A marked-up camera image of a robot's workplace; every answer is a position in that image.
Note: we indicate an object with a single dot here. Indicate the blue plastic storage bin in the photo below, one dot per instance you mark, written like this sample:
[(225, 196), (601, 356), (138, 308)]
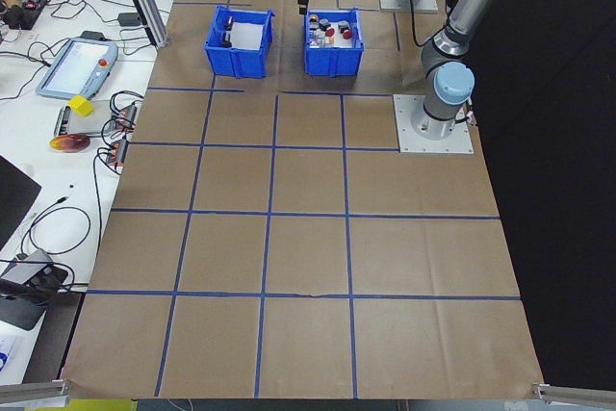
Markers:
[(240, 63), (332, 63)]

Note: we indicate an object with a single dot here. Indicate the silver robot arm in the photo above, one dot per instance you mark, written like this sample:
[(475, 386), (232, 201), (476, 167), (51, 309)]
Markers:
[(476, 2)]

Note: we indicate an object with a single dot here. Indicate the yellow push button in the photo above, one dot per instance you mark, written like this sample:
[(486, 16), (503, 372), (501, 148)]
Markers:
[(313, 20)]

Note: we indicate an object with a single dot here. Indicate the red mushroom push button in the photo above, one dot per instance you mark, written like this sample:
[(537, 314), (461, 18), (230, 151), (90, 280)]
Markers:
[(344, 32), (329, 33)]

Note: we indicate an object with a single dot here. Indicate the small black round button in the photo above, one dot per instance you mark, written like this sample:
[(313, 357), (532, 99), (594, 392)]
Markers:
[(225, 38)]

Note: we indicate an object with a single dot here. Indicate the white box blue print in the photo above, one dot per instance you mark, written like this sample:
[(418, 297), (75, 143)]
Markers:
[(7, 353)]

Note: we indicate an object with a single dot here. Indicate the black power adapter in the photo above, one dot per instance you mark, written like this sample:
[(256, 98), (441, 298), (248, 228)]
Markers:
[(129, 19)]

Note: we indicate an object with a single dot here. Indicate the light blue teach pendant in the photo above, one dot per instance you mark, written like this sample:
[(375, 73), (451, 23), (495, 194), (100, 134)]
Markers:
[(72, 67)]

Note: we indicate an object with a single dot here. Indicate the yellow block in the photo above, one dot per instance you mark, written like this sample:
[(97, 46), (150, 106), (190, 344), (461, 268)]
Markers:
[(79, 106)]

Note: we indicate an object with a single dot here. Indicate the black electronics board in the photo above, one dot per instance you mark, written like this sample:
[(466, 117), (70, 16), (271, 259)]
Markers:
[(31, 9)]

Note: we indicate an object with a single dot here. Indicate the grey metal device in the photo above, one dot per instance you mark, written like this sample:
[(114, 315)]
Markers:
[(77, 128)]

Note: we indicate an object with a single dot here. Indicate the red yellow toy fruit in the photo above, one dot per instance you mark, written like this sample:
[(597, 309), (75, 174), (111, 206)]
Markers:
[(69, 144)]

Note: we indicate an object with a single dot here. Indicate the white desk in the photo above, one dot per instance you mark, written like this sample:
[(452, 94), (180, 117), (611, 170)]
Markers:
[(48, 180)]

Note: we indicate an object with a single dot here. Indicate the black laptop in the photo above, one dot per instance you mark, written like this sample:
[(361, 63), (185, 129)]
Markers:
[(14, 199)]

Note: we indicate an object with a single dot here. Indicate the grey docking station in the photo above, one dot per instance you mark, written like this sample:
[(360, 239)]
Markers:
[(29, 266)]

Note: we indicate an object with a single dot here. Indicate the aluminium profile bar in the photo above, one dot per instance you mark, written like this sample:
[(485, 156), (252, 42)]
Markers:
[(577, 394), (33, 392)]

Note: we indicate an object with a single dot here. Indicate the black frame cover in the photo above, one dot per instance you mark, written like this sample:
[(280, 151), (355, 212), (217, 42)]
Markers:
[(568, 165)]

